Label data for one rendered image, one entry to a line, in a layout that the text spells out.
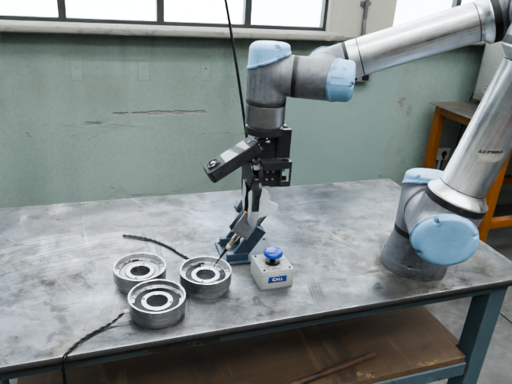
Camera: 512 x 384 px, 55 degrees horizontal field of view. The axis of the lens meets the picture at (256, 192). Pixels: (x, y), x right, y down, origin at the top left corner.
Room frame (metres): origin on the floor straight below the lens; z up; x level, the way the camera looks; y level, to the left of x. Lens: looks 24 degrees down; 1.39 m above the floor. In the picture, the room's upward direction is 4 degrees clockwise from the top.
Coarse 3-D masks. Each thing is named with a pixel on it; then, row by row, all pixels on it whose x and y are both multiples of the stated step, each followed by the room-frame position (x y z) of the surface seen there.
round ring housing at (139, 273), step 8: (128, 256) 0.87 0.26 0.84; (136, 256) 0.88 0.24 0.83; (144, 256) 0.88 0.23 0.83; (152, 256) 0.88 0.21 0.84; (120, 264) 0.85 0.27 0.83; (136, 264) 0.86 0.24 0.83; (144, 264) 0.86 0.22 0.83; (160, 264) 0.86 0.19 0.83; (128, 272) 0.83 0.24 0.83; (136, 272) 0.85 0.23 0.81; (144, 272) 0.85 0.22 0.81; (152, 272) 0.83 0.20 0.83; (160, 272) 0.83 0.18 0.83; (120, 280) 0.79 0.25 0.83; (128, 280) 0.78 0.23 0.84; (136, 280) 0.78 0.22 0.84; (144, 280) 0.79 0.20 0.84; (120, 288) 0.80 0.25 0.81; (128, 288) 0.78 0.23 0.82
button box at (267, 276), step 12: (252, 264) 0.89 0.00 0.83; (264, 264) 0.87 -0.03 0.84; (276, 264) 0.87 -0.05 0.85; (288, 264) 0.87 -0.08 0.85; (252, 276) 0.88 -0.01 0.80; (264, 276) 0.84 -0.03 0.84; (276, 276) 0.85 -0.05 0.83; (288, 276) 0.85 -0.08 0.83; (264, 288) 0.84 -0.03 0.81; (276, 288) 0.85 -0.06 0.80
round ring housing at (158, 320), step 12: (144, 288) 0.78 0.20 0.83; (168, 288) 0.78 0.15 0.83; (180, 288) 0.77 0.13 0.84; (132, 300) 0.74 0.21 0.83; (144, 300) 0.74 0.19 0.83; (156, 300) 0.76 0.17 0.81; (168, 300) 0.74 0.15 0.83; (180, 300) 0.75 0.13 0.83; (132, 312) 0.70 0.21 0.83; (144, 312) 0.69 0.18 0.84; (156, 312) 0.69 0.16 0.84; (168, 312) 0.70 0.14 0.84; (180, 312) 0.72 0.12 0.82; (144, 324) 0.70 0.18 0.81; (156, 324) 0.69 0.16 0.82; (168, 324) 0.71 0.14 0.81
